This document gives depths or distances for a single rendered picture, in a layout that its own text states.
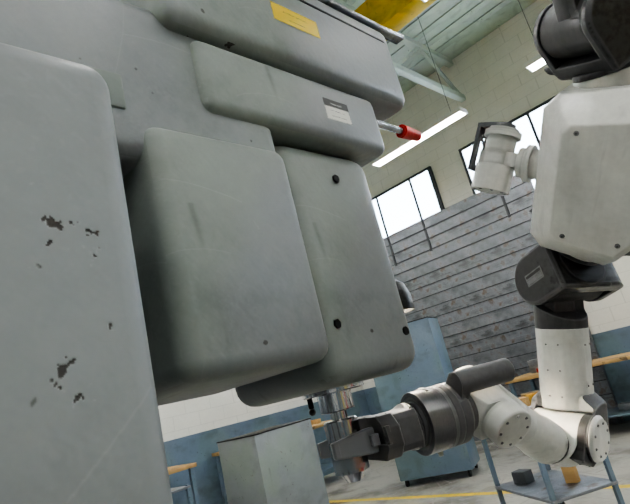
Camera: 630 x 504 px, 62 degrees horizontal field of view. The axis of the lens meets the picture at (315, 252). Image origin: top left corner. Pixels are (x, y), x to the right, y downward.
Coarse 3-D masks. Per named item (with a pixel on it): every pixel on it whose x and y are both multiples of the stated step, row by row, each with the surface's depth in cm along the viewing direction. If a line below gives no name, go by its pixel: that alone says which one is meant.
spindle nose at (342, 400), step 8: (336, 392) 69; (344, 392) 70; (320, 400) 70; (328, 400) 69; (336, 400) 69; (344, 400) 69; (352, 400) 70; (320, 408) 70; (328, 408) 69; (336, 408) 69; (344, 408) 69
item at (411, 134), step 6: (378, 120) 85; (378, 126) 85; (384, 126) 86; (390, 126) 87; (396, 126) 88; (402, 126) 90; (408, 126) 91; (396, 132) 89; (402, 132) 90; (408, 132) 90; (414, 132) 91; (420, 132) 93; (402, 138) 91; (408, 138) 91; (414, 138) 92; (420, 138) 93
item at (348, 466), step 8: (328, 432) 69; (336, 432) 68; (344, 432) 68; (352, 432) 68; (328, 440) 69; (336, 440) 68; (360, 456) 68; (336, 464) 68; (344, 464) 67; (352, 464) 67; (360, 464) 67; (368, 464) 69; (336, 472) 68; (344, 472) 67; (352, 472) 67
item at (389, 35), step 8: (320, 0) 83; (328, 0) 83; (336, 8) 85; (344, 8) 86; (352, 16) 88; (360, 16) 89; (368, 24) 91; (376, 24) 92; (384, 32) 94; (392, 32) 95; (392, 40) 97; (400, 40) 97
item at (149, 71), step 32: (0, 0) 46; (32, 0) 48; (64, 0) 50; (96, 0) 53; (0, 32) 45; (32, 32) 47; (64, 32) 49; (96, 32) 52; (128, 32) 55; (160, 32) 58; (96, 64) 50; (128, 64) 53; (160, 64) 56; (192, 64) 59; (128, 96) 52; (160, 96) 54; (192, 96) 58; (128, 128) 50; (192, 128) 56; (224, 128) 59; (256, 128) 63; (128, 160) 50
